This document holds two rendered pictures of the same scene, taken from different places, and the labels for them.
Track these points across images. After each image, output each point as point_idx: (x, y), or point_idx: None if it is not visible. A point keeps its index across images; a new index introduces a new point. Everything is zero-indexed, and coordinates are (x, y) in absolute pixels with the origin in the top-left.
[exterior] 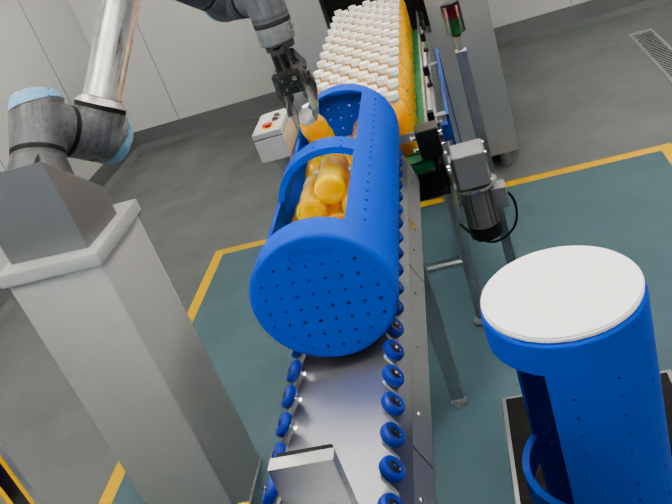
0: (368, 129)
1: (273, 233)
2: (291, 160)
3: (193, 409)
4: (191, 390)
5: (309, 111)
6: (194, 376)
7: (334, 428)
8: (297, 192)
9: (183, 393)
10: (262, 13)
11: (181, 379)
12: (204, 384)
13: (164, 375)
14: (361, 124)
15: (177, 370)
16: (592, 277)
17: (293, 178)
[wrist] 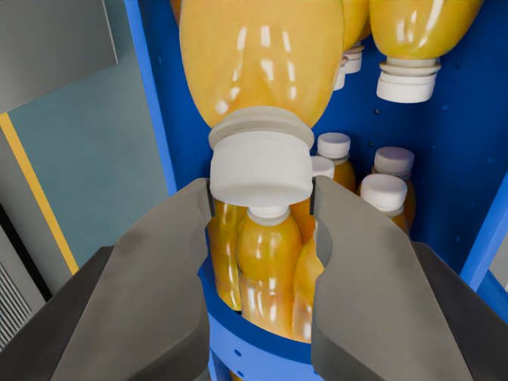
0: (506, 233)
1: (214, 362)
2: (230, 342)
3: (42, 71)
4: (26, 58)
5: (292, 190)
6: (14, 35)
7: None
8: (184, 131)
9: (26, 79)
10: None
11: (13, 71)
12: (26, 20)
13: (3, 108)
14: (503, 230)
15: (2, 72)
16: None
17: (169, 128)
